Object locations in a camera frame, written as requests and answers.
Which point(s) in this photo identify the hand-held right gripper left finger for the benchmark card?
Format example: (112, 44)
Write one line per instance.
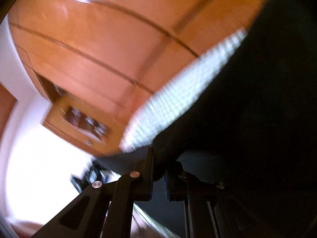
(148, 178)

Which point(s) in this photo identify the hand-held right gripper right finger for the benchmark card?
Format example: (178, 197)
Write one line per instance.
(171, 186)

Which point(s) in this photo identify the dark pants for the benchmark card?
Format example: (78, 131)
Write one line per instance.
(247, 104)

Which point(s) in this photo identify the dark blurred object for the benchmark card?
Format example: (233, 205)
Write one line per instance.
(90, 174)

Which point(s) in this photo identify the white checkered cloth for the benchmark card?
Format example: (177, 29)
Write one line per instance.
(178, 99)

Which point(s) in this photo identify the wooden shelf niche with items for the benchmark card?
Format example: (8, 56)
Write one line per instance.
(74, 116)

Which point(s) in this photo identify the wooden wardrobe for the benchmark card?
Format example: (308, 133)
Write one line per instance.
(99, 54)

